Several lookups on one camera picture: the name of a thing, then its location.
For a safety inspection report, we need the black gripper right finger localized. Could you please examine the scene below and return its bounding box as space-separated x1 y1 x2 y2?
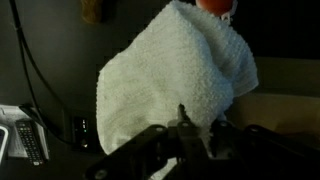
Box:
206 119 320 180

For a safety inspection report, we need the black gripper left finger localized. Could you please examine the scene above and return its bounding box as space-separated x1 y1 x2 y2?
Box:
84 103 208 180

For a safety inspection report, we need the white terry towel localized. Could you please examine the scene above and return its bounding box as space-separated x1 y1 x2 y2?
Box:
95 0 259 180

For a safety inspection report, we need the red and black toy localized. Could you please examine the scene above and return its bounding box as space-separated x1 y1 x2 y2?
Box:
80 0 103 24

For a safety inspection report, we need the red round toy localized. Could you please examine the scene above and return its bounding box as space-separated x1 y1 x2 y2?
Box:
194 0 238 18

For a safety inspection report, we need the large cardboard box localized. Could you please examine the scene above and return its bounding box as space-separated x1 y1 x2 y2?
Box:
226 56 320 148

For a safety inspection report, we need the black device with green LED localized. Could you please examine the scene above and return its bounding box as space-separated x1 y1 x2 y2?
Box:
73 116 91 149

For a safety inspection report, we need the black remote control with buttons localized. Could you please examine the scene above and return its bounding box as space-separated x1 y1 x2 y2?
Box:
14 119 44 167

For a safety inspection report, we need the white paper sheet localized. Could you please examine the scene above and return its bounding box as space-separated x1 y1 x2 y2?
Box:
0 104 50 160

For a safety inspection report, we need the white-framed tablet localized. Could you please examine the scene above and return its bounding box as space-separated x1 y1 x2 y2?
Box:
0 124 9 164

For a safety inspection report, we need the thin black table cable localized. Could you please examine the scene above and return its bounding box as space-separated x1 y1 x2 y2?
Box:
9 0 76 146

